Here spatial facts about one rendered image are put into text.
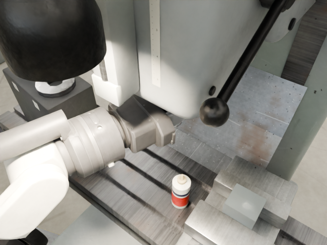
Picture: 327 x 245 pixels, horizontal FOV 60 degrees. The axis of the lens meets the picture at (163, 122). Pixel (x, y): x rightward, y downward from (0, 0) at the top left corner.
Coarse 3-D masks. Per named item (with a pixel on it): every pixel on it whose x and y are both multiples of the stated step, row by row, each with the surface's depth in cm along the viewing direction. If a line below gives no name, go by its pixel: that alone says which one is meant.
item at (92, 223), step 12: (84, 216) 72; (96, 216) 72; (72, 228) 70; (84, 228) 70; (96, 228) 70; (108, 228) 70; (120, 228) 70; (60, 240) 68; (72, 240) 68; (84, 240) 68; (96, 240) 68; (108, 240) 68; (120, 240) 68; (132, 240) 68
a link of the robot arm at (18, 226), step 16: (32, 176) 34; (48, 176) 35; (64, 176) 36; (16, 192) 33; (32, 192) 34; (48, 192) 36; (64, 192) 37; (0, 208) 33; (16, 208) 34; (32, 208) 35; (48, 208) 37; (0, 224) 34; (16, 224) 35; (32, 224) 37
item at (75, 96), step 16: (16, 80) 68; (64, 80) 66; (80, 80) 68; (16, 96) 76; (32, 96) 64; (48, 96) 63; (64, 96) 64; (80, 96) 66; (32, 112) 73; (48, 112) 62; (64, 112) 65; (80, 112) 68
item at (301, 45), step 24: (312, 24) 61; (264, 48) 72; (288, 48) 68; (312, 48) 64; (288, 72) 71; (312, 72) 68; (312, 96) 71; (312, 120) 75; (288, 144) 85; (288, 168) 91
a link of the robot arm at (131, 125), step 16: (96, 112) 41; (112, 112) 43; (128, 112) 44; (144, 112) 44; (160, 112) 43; (96, 128) 39; (112, 128) 40; (128, 128) 41; (144, 128) 42; (160, 128) 42; (96, 144) 39; (112, 144) 40; (128, 144) 43; (144, 144) 44; (160, 144) 44; (112, 160) 41
